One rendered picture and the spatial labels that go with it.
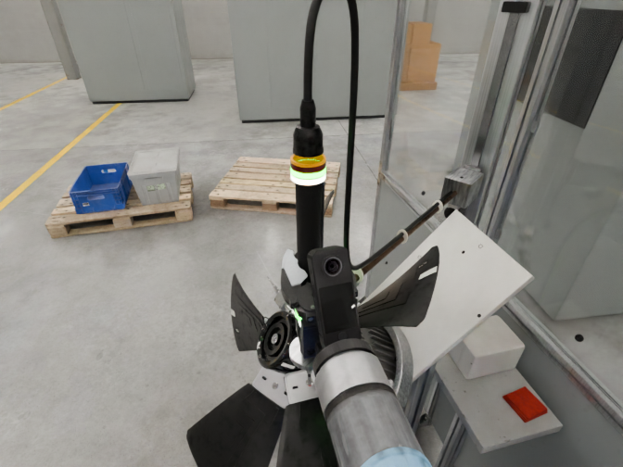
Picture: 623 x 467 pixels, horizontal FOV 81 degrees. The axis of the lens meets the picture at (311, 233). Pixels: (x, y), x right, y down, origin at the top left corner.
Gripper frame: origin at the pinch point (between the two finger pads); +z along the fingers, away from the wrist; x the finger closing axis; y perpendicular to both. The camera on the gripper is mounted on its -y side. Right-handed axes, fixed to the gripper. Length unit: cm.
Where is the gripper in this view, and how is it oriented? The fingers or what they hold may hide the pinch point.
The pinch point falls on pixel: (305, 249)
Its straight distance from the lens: 55.4
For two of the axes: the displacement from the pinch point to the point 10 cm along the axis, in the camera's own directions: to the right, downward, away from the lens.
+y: 0.0, 8.3, 5.6
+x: 9.7, -1.4, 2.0
